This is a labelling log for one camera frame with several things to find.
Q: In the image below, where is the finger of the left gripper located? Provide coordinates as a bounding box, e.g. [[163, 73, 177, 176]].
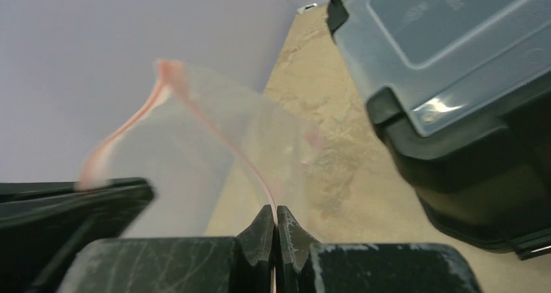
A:
[[1, 178, 154, 292]]

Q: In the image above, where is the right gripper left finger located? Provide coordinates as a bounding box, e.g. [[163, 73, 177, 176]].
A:
[[58, 205, 275, 293]]

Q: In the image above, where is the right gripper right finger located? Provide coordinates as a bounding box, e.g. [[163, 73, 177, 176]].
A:
[[275, 206, 481, 292]]

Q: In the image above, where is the clear zip top bag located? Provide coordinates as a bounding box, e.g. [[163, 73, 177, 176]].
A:
[[77, 59, 327, 238]]

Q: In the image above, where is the black plastic toolbox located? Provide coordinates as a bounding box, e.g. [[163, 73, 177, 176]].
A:
[[326, 0, 550, 260]]

